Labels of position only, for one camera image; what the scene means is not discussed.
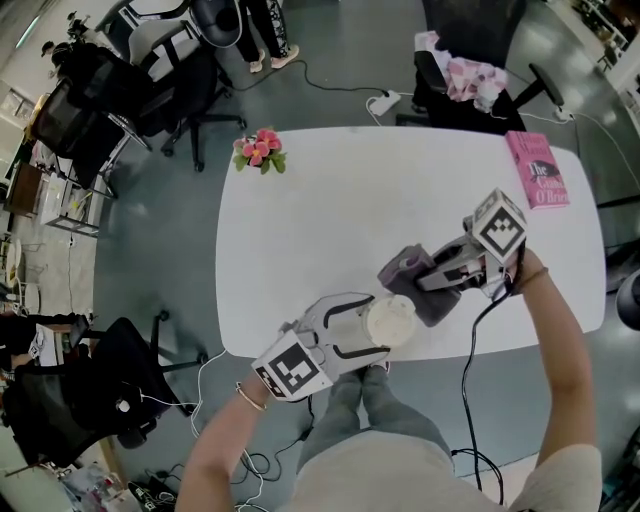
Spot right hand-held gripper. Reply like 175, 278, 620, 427
415, 188, 529, 299

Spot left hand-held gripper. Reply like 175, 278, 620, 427
251, 292, 392, 404

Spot grey cloth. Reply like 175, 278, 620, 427
377, 243, 462, 329

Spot white lidded cup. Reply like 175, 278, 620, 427
364, 294, 418, 350

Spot person's right forearm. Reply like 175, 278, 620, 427
519, 264, 601, 481

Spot person's left forearm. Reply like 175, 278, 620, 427
174, 382, 274, 512

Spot person's right hand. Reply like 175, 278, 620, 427
504, 247, 540, 295

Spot person's grey jeans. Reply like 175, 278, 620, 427
299, 367, 454, 469

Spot pink book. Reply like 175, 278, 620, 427
504, 130, 571, 210

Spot person's beige shirt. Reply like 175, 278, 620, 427
294, 429, 604, 512

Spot pink patterned blanket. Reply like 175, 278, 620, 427
414, 30, 509, 114

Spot pink potted flowers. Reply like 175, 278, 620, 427
232, 128, 288, 175

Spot black mesh highback office chair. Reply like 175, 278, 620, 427
412, 0, 566, 134

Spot office chair with white jacket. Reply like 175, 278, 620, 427
94, 0, 246, 174

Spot black mesh armless chair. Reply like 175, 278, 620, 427
29, 79, 151, 199

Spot left hand-held gripper black cable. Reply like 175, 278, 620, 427
229, 394, 316, 486

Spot hand-held gripper black cable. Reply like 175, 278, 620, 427
229, 394, 316, 486
449, 249, 526, 506

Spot brown bracelet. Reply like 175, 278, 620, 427
519, 267, 550, 289

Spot gold bracelet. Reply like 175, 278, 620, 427
234, 382, 268, 412

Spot right hand-held gripper black cable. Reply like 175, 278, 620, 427
449, 249, 526, 506

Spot white cable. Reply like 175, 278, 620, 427
192, 349, 229, 436

